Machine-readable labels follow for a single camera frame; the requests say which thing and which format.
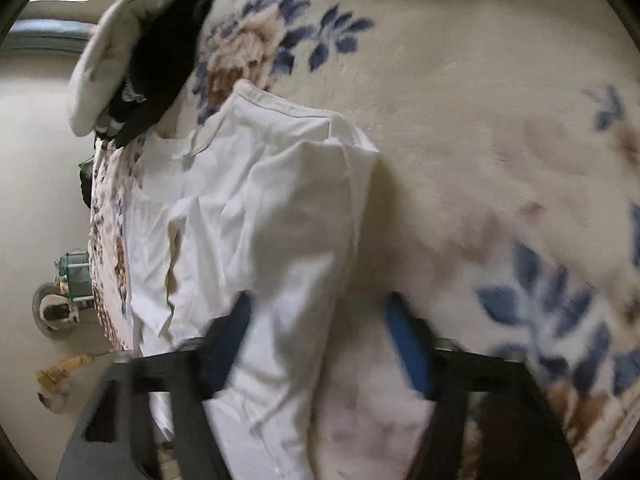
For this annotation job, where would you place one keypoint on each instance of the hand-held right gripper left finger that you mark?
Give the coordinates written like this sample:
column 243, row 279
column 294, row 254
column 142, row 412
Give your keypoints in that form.
column 226, row 340

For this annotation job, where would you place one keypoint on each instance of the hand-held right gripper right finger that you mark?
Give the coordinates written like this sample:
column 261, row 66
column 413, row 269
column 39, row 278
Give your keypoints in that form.
column 406, row 345

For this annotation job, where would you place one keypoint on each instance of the floral blanket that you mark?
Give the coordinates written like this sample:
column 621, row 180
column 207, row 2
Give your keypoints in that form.
column 475, row 85

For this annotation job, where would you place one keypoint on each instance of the yellow floor object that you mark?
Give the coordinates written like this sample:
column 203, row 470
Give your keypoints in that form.
column 55, row 382

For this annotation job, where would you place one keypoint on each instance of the green curtain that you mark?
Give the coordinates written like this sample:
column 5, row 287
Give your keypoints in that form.
column 50, row 35

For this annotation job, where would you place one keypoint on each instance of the teal metal device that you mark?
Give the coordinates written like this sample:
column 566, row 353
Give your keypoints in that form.
column 75, row 272

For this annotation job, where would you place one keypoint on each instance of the white shirt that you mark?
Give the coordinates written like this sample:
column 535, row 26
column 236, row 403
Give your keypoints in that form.
column 260, row 200

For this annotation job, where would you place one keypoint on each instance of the cream folded garment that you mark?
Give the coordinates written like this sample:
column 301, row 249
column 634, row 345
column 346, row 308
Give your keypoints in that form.
column 100, row 70

